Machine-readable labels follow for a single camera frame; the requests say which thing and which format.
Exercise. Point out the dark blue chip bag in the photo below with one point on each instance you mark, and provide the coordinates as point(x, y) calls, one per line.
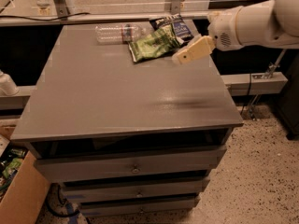
point(179, 26)

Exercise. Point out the grey drawer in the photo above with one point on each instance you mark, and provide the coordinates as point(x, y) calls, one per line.
point(140, 206)
point(130, 164)
point(136, 190)

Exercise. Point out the middle grey drawer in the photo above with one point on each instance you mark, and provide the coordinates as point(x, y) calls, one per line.
point(136, 190)

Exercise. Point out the green jalapeno chip bag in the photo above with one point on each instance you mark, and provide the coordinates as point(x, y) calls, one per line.
point(155, 45)

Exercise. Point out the white pipe at left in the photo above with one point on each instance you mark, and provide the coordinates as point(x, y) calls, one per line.
point(7, 85)

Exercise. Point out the clear plastic water bottle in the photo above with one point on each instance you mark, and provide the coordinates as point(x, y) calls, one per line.
point(118, 33)

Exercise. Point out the cardboard box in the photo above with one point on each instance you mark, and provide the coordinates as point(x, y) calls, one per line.
point(25, 195)

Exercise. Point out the metal frame rail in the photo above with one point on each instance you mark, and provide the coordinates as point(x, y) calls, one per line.
point(55, 12)

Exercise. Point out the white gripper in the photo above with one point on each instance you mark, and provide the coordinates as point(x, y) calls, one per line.
point(221, 30)

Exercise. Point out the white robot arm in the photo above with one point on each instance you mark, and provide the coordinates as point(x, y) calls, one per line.
point(270, 24)

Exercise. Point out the grey drawer cabinet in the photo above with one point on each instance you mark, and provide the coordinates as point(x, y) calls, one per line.
point(94, 100)

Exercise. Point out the top grey drawer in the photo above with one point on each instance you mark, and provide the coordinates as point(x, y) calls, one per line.
point(130, 164)

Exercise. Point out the bottom grey drawer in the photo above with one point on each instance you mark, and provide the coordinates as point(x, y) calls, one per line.
point(140, 206)

